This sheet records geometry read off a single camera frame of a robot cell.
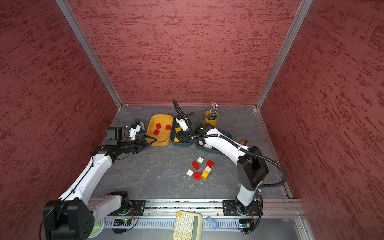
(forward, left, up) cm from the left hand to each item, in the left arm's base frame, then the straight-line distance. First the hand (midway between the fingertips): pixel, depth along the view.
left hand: (152, 145), depth 78 cm
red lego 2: (+20, +5, -16) cm, 26 cm away
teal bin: (+25, -8, -15) cm, 30 cm away
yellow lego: (+21, -11, -15) cm, 28 cm away
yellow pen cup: (+22, -31, -5) cm, 39 cm away
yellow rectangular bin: (+15, -1, -16) cm, 22 cm away
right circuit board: (-33, -48, -17) cm, 60 cm away
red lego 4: (-5, -23, -16) cm, 29 cm away
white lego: (-6, -31, -17) cm, 35 cm away
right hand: (+7, -15, -2) cm, 17 cm away
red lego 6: (-11, -24, -16) cm, 31 cm away
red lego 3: (+24, -3, -16) cm, 29 cm away
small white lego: (-1, -26, -16) cm, 31 cm away
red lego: (+25, +4, -16) cm, 30 cm away
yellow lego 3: (-11, -29, -14) cm, 34 cm away
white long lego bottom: (+7, -32, -14) cm, 35 cm away
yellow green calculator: (-34, -21, -15) cm, 43 cm away
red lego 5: (-3, -32, -17) cm, 37 cm away
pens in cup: (+28, -35, -5) cm, 45 cm away
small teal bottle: (+23, +17, -9) cm, 30 cm away
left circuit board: (-33, +13, -18) cm, 40 cm away
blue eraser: (-33, -32, -15) cm, 48 cm away
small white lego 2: (-9, -20, -16) cm, 27 cm away
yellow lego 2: (+12, -11, -13) cm, 20 cm away
